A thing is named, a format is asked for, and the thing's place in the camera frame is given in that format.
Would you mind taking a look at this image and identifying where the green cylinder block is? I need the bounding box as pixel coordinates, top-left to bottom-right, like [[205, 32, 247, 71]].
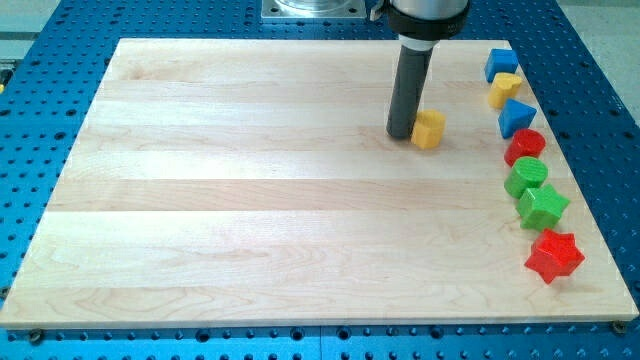
[[504, 156, 548, 199]]

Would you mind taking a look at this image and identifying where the yellow hexagon block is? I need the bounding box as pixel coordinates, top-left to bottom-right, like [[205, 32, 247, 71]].
[[411, 109, 446, 149]]

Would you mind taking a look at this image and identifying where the red star block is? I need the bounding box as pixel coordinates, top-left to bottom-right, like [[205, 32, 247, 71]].
[[524, 228, 585, 284]]

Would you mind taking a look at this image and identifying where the blue cube block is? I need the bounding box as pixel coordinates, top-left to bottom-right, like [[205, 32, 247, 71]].
[[484, 48, 519, 83]]

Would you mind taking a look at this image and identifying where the green star block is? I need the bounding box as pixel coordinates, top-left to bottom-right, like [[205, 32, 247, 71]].
[[516, 184, 570, 231]]

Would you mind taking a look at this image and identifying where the blue perforated metal base plate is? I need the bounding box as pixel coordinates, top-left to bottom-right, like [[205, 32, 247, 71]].
[[1, 1, 639, 359]]

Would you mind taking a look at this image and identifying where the light wooden board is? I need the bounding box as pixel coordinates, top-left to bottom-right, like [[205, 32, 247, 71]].
[[1, 38, 638, 329]]

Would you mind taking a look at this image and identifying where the silver robot base mount plate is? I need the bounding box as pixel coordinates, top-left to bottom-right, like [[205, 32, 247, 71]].
[[261, 0, 367, 20]]

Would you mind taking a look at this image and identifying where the blue triangle block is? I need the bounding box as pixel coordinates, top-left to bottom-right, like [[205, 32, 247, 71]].
[[498, 98, 537, 139]]

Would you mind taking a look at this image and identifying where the red cylinder block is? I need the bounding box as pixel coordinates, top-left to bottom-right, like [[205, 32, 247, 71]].
[[504, 129, 546, 167]]

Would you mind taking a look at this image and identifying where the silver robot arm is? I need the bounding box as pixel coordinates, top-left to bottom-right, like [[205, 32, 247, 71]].
[[369, 0, 471, 139]]

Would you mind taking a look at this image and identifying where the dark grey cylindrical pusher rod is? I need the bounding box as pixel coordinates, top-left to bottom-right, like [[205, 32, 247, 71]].
[[386, 46, 433, 139]]

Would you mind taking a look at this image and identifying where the yellow heart block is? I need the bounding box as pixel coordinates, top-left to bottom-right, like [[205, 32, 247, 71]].
[[488, 72, 523, 109]]

